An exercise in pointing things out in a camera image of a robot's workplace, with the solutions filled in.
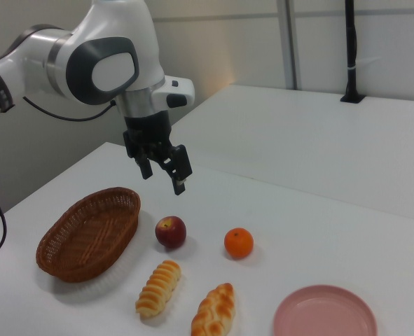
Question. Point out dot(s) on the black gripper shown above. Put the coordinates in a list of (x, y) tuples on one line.
[(147, 133)]

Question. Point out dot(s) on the red toy apple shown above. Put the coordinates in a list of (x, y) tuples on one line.
[(171, 232)]

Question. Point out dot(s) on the toy orange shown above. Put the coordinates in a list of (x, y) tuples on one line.
[(239, 244)]

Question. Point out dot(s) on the ridged toy bread roll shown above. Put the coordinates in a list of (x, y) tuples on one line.
[(159, 288)]

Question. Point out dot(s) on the braided toy bread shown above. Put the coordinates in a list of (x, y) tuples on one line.
[(213, 311)]

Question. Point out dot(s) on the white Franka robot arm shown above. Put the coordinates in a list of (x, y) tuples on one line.
[(115, 35)]

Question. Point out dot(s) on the brown woven basket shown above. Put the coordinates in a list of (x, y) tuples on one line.
[(87, 241)]

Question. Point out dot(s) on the pink plate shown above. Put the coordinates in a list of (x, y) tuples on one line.
[(325, 315)]

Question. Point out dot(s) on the grey partition post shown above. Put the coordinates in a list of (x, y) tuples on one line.
[(290, 42)]

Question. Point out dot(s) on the black camera stand pole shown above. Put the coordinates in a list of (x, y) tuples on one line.
[(350, 42)]

